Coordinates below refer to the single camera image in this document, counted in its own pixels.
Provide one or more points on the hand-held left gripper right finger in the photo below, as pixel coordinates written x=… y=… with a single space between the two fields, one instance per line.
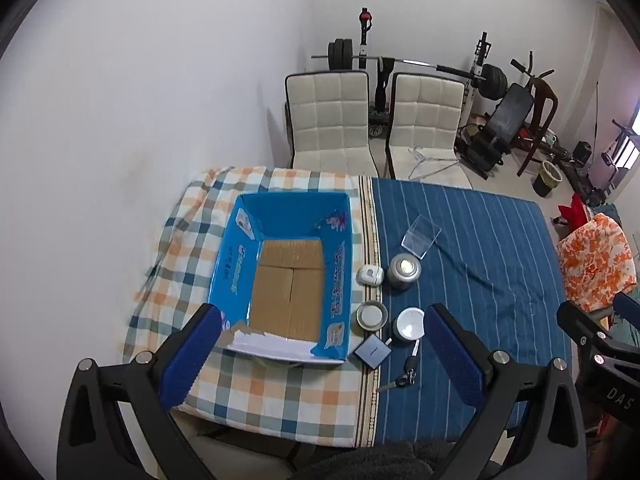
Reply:
x=450 y=355

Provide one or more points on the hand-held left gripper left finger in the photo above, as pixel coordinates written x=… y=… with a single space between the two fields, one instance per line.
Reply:
x=192 y=355

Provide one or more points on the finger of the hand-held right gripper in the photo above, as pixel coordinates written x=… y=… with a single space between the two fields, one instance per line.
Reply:
x=629 y=304
x=580 y=322

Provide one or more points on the bunch of black keys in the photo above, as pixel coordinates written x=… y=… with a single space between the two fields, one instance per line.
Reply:
x=411 y=366

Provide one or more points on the white round jar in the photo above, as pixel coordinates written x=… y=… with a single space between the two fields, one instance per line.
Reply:
x=409 y=324

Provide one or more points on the dark square gadget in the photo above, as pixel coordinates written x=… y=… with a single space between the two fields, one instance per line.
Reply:
x=372 y=353

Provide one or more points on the silver round tin lid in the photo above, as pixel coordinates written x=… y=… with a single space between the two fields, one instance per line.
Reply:
x=372 y=316

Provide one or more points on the silver round tin gold emblem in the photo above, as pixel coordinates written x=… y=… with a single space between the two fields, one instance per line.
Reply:
x=404 y=271

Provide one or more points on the blue cardboard box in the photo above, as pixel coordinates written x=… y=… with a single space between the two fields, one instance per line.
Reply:
x=290 y=280

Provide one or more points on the clear acrylic box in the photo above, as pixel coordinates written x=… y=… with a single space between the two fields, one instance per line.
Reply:
x=421 y=235

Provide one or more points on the orange floral cushion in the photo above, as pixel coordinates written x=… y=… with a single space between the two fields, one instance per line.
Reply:
x=595 y=260

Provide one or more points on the blue striped blanket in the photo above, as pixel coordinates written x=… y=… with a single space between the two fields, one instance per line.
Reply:
x=480 y=280

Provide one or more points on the orange blue plaid blanket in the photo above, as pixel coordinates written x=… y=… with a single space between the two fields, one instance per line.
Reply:
x=280 y=400

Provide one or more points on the red cloth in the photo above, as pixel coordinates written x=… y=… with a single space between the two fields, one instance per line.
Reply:
x=575 y=212

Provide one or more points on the small white oval case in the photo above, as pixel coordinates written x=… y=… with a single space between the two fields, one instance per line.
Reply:
x=370 y=276

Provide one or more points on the dark fleece clothing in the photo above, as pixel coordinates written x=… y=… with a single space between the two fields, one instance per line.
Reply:
x=375 y=462

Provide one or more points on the dark waste bin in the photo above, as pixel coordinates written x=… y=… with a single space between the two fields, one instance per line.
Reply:
x=545 y=180

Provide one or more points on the brown wooden chair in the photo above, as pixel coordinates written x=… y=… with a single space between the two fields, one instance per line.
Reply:
x=542 y=105

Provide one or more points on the cream quilted chair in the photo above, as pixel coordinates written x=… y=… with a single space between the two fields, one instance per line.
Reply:
x=330 y=115
x=425 y=115

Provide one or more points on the barbell with black plates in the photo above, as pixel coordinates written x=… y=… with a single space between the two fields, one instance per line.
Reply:
x=492 y=82

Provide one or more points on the white barbell rack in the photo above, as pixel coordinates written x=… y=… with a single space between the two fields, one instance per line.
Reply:
x=364 y=45

